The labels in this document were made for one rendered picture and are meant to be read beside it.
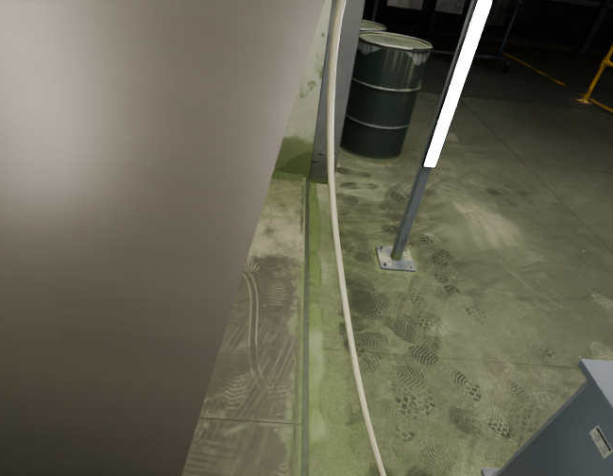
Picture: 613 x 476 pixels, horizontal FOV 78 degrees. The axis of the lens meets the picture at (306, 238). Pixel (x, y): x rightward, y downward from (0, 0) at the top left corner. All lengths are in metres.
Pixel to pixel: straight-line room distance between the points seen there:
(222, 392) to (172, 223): 1.21
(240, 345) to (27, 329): 1.20
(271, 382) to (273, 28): 1.37
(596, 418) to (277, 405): 0.94
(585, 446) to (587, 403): 0.10
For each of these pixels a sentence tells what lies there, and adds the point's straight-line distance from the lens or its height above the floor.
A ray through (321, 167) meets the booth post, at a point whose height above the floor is 0.13.
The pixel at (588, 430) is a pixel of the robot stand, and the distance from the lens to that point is 1.21.
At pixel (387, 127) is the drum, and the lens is 3.21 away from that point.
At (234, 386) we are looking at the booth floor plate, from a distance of 1.54.
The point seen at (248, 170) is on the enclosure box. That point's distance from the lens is 0.33.
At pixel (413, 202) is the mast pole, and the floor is 0.40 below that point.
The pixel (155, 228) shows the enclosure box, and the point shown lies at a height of 1.14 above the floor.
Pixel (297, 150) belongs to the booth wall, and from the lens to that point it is 2.71.
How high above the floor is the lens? 1.36
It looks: 37 degrees down
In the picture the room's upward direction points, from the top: 8 degrees clockwise
